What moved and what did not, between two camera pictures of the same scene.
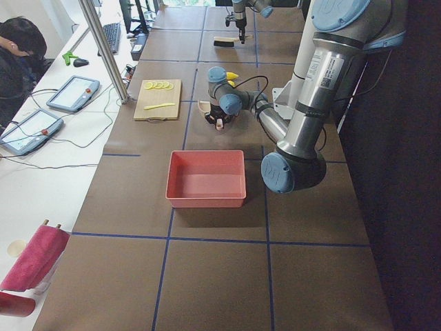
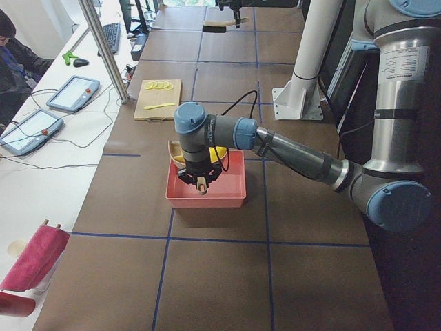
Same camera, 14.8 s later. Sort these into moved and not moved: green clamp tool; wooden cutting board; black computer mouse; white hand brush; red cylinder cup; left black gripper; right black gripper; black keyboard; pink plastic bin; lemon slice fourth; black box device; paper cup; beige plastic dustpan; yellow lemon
Moved: right black gripper; left black gripper; yellow lemon; white hand brush; beige plastic dustpan
Not moved: wooden cutting board; black box device; pink plastic bin; black computer mouse; red cylinder cup; black keyboard; green clamp tool; lemon slice fourth; paper cup
